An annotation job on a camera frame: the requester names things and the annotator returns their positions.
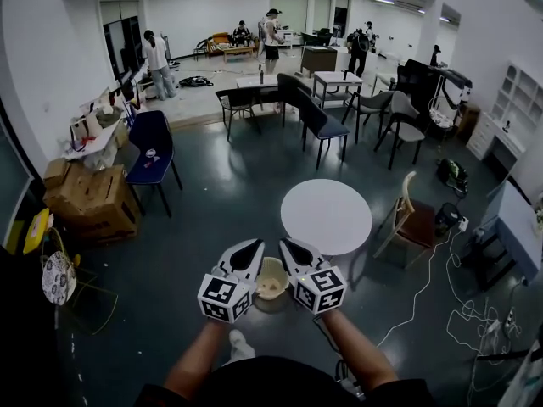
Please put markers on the grey-blue desk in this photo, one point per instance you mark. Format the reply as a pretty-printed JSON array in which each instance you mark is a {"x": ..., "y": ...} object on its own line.
[{"x": 517, "y": 223}]

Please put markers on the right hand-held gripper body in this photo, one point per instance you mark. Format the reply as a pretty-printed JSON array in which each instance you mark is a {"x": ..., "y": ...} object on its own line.
[{"x": 318, "y": 288}]

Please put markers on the dark chair with blue seat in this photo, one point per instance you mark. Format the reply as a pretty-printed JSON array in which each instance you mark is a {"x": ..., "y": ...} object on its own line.
[{"x": 326, "y": 129}]

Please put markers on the black round bin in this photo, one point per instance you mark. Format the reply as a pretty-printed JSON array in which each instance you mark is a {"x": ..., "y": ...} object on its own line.
[{"x": 447, "y": 216}]

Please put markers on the green and black bag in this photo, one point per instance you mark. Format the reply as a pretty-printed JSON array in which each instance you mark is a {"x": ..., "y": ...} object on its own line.
[{"x": 451, "y": 174}]

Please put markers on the wooden chair with brown seat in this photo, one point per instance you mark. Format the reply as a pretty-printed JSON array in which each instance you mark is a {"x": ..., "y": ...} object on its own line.
[{"x": 418, "y": 223}]

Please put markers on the navy blue chair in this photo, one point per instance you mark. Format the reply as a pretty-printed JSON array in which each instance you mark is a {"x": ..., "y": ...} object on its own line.
[{"x": 150, "y": 146}]

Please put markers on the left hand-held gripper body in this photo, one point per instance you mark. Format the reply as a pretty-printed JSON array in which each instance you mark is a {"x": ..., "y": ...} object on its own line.
[{"x": 220, "y": 295}]

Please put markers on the black backpack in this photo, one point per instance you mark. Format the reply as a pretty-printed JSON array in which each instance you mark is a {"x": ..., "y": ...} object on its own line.
[{"x": 195, "y": 82}]

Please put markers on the large cardboard box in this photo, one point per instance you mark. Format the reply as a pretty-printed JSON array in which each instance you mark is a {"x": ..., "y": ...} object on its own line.
[{"x": 93, "y": 202}]

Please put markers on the brown cabinet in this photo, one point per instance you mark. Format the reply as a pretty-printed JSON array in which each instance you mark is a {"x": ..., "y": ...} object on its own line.
[{"x": 318, "y": 59}]

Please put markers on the orange sofa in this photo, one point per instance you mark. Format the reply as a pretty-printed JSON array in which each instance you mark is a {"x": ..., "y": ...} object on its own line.
[{"x": 218, "y": 40}]

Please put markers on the black office chair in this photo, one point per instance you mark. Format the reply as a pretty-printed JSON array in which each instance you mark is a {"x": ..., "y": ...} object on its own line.
[{"x": 418, "y": 83}]

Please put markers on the black bottle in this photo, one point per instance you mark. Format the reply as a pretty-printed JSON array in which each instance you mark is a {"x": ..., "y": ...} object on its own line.
[{"x": 261, "y": 76}]

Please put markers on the small cardboard box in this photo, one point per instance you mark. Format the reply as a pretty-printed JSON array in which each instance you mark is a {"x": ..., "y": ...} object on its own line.
[{"x": 56, "y": 173}]

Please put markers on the white rectangular table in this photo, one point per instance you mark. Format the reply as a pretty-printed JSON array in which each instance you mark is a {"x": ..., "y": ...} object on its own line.
[{"x": 250, "y": 82}]

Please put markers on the white square table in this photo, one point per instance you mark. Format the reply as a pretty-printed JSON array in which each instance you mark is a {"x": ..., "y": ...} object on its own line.
[{"x": 337, "y": 78}]

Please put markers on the black stool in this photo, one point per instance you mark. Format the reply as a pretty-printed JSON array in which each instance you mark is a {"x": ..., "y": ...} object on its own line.
[{"x": 488, "y": 257}]

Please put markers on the white power strip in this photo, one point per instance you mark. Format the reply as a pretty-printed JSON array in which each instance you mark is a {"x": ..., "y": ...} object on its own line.
[{"x": 463, "y": 224}]

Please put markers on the black mesh chair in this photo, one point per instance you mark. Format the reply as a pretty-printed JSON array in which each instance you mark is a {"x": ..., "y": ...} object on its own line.
[{"x": 237, "y": 98}]

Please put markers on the wooden coffee table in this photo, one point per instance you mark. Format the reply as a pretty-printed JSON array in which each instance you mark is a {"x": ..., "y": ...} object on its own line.
[{"x": 237, "y": 50}]

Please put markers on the beige woven trash can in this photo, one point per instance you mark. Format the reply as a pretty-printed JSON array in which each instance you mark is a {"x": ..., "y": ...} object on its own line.
[{"x": 271, "y": 280}]

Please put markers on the grey chair with black legs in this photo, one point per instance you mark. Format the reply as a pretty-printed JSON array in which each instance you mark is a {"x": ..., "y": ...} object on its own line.
[
  {"x": 373, "y": 100},
  {"x": 405, "y": 119}
]

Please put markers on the white round table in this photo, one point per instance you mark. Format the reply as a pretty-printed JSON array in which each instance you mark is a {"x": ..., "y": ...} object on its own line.
[{"x": 326, "y": 210}]

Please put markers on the yellow plastic bag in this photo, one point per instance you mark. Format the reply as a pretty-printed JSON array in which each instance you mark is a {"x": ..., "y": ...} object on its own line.
[{"x": 36, "y": 229}]

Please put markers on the person's white shoe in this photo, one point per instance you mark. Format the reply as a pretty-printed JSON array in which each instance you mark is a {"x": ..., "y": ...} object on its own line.
[{"x": 239, "y": 348}]

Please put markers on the person's left forearm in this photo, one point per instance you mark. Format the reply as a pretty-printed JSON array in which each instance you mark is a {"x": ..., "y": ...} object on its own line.
[{"x": 199, "y": 354}]

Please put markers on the person's black clothing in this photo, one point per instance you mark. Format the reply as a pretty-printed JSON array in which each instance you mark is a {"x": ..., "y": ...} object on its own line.
[{"x": 280, "y": 384}]

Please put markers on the white shelf cabinet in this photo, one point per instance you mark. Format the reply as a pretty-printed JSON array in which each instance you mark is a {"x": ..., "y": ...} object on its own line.
[{"x": 509, "y": 113}]

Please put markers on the person's right forearm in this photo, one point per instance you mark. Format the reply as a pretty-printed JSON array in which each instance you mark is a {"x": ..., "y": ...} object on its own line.
[{"x": 360, "y": 350}]

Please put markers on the black high-back chair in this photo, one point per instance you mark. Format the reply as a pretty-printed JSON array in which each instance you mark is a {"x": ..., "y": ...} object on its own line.
[{"x": 290, "y": 85}]

